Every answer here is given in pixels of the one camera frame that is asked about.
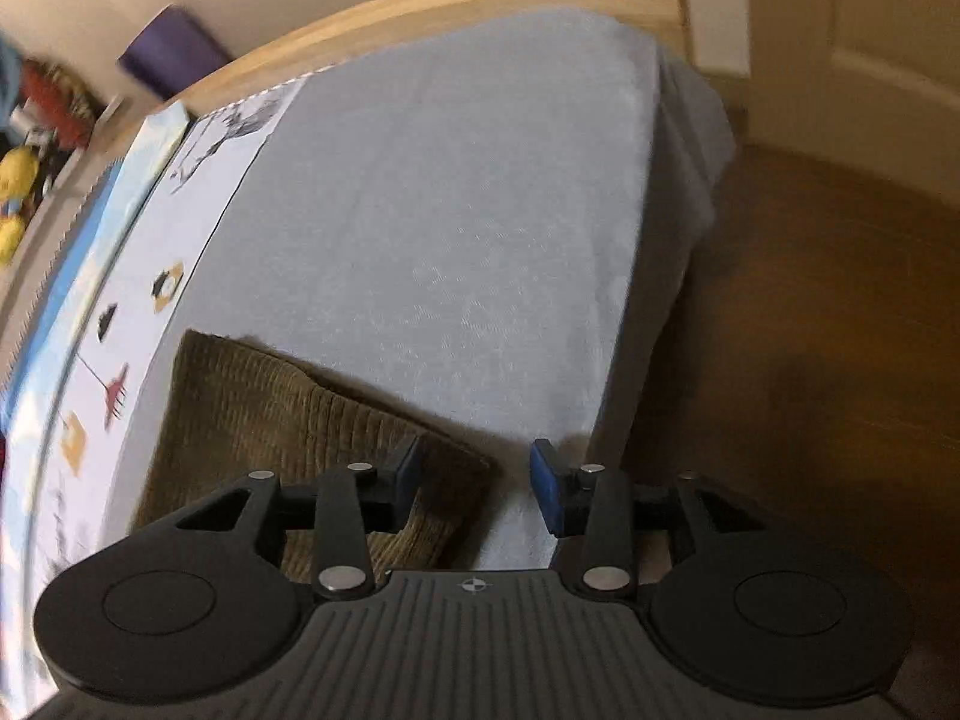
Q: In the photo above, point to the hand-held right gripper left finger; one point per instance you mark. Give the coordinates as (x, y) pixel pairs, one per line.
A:
(409, 481)

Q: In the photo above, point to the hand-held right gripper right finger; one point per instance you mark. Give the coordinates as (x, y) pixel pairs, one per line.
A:
(547, 491)

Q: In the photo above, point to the light blue patterned blanket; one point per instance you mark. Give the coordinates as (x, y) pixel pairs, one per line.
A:
(90, 240)

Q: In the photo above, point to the purple box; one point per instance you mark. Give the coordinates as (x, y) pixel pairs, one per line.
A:
(176, 52)

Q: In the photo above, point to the yellow bear plush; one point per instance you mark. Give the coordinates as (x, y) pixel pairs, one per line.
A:
(16, 174)

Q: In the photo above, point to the dark red cushion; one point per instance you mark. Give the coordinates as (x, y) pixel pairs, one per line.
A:
(56, 101)

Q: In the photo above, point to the white door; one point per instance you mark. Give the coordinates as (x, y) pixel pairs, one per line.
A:
(862, 37)

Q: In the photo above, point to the blue curtain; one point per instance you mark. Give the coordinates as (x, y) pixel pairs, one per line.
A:
(6, 60)

